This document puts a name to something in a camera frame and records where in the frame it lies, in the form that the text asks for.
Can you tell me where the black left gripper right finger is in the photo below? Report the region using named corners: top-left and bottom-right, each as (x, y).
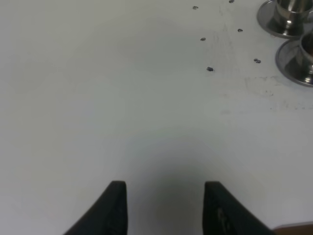
top-left (202, 181), bottom-right (274, 235)

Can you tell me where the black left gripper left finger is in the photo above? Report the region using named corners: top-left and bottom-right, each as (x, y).
top-left (66, 181), bottom-right (128, 235)

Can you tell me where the near stainless steel saucer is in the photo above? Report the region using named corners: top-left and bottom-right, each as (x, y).
top-left (275, 40), bottom-right (313, 87)

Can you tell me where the stainless steel saucer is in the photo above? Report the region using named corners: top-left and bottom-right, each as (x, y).
top-left (257, 0), bottom-right (313, 39)
top-left (275, 40), bottom-right (313, 87)

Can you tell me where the near stainless steel teacup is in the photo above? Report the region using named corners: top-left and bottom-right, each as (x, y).
top-left (297, 30), bottom-right (313, 77)

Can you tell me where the stainless steel teacup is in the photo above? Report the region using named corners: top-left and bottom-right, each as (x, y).
top-left (297, 30), bottom-right (313, 77)
top-left (273, 0), bottom-right (313, 29)

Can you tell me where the far stainless steel saucer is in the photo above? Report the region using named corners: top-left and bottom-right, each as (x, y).
top-left (257, 0), bottom-right (313, 39)

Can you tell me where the far stainless steel teacup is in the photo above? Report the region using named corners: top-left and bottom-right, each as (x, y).
top-left (273, 0), bottom-right (313, 29)

